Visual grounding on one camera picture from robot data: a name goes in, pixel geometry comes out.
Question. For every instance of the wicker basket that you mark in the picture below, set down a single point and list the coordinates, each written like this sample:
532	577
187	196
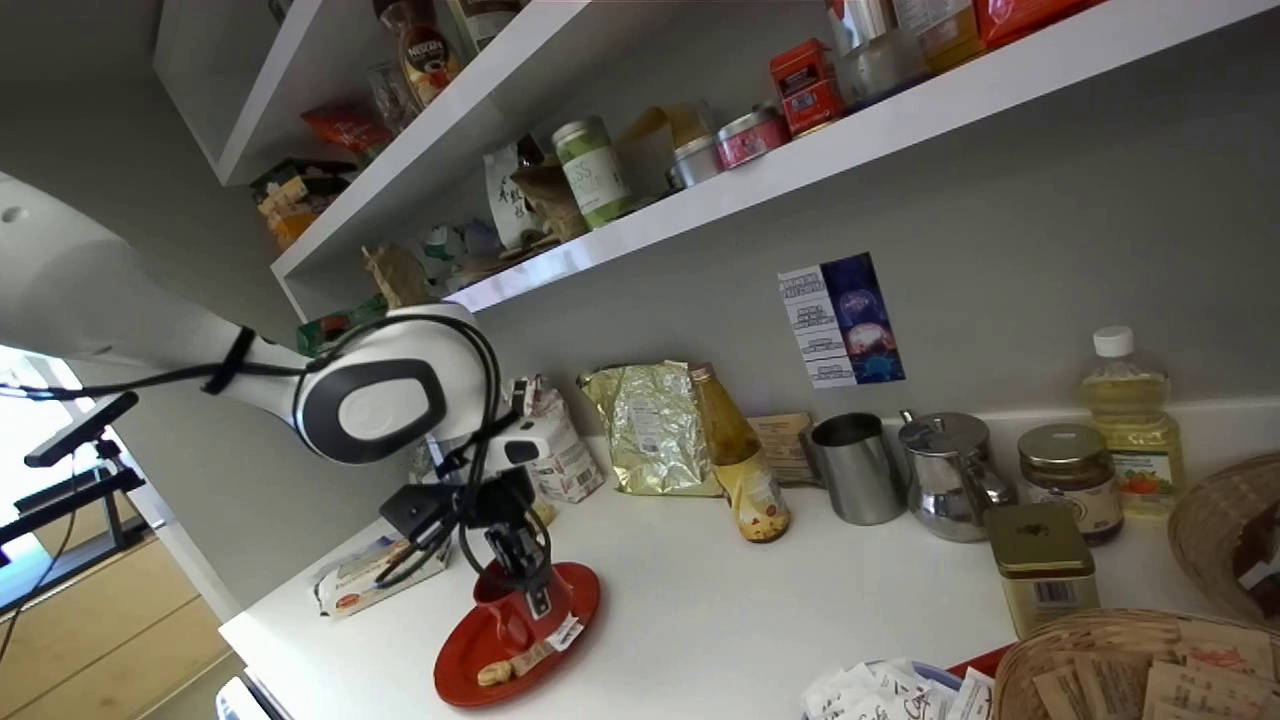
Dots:
1226	538

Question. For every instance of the yellow oil bottle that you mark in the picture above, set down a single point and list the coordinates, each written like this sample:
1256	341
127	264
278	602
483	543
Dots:
1126	403

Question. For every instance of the plastic bag with cookie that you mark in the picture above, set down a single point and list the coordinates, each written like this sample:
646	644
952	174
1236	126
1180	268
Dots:
739	461

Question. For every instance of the red box on shelf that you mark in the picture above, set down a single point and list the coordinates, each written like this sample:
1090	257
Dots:
804	86

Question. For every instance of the gold foil bag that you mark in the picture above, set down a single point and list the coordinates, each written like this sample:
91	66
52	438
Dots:
649	426

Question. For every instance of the steel cup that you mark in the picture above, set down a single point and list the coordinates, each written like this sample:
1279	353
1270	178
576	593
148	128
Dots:
856	469

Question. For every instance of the cookie on plate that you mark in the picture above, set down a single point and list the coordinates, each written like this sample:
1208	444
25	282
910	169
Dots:
495	675

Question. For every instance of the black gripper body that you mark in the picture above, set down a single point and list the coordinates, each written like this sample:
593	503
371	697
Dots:
502	508

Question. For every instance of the white tag on plate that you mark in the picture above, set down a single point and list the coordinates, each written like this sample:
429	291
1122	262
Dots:
565	633

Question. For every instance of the gold tea tin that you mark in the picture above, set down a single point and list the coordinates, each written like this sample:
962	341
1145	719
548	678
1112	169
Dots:
1041	562

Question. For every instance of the glass jar brown lid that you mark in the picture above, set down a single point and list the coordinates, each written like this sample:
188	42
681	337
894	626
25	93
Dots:
1069	461

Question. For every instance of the blue white wall card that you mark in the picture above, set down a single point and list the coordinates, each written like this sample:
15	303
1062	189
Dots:
841	323

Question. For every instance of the green lidded jar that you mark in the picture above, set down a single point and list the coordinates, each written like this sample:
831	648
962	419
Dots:
593	169

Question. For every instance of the white wall shelf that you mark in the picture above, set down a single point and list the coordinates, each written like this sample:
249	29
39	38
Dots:
243	73

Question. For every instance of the orange red cup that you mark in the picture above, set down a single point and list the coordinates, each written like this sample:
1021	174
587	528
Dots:
504	613

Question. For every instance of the white printed coffee bag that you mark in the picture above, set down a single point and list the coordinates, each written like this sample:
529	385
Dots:
548	444

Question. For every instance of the orange red plate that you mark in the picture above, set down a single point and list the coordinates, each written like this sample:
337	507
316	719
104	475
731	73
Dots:
475	644

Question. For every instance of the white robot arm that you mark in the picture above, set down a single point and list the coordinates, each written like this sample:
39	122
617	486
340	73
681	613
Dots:
412	374

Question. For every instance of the steel milk jug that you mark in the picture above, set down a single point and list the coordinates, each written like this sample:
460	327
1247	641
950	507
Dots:
952	476

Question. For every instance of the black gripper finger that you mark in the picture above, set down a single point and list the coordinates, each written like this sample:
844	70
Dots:
517	585
538	593

